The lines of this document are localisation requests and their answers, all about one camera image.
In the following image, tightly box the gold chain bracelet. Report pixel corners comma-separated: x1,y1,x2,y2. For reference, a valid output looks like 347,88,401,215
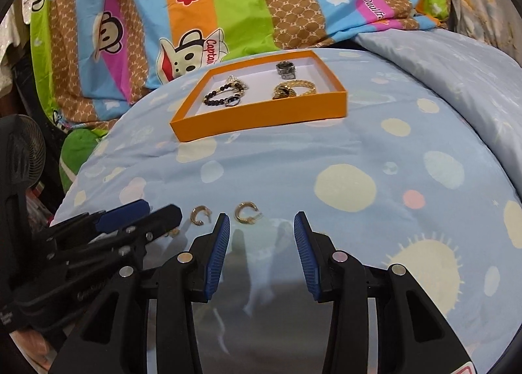
273,80,316,99

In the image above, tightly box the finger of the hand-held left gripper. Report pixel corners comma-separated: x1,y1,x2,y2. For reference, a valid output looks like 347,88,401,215
49,205,183,266
47,200,151,242

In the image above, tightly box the gold hoop earring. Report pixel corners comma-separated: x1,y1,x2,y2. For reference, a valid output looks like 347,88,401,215
235,202,264,224
191,205,212,225

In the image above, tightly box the black bead bracelet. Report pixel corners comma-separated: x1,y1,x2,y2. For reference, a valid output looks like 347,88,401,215
203,82,245,108

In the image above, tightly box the orange shallow box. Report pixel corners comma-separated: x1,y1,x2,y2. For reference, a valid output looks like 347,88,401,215
169,50,348,142

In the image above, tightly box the black electric fan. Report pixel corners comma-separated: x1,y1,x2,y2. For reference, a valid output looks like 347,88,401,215
0,114,47,199

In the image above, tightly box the grey floral cloth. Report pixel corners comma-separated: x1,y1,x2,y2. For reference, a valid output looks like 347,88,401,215
446,0,522,69

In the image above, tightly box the light blue planet print quilt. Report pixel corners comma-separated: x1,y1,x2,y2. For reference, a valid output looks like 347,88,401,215
53,29,522,374

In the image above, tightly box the white cloth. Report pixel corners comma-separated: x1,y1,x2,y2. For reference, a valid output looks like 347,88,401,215
0,1,32,87

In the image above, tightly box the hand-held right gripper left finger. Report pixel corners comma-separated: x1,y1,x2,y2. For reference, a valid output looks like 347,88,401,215
48,212,231,374

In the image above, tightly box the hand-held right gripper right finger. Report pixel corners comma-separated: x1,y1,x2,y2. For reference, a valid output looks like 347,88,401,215
294,211,484,374

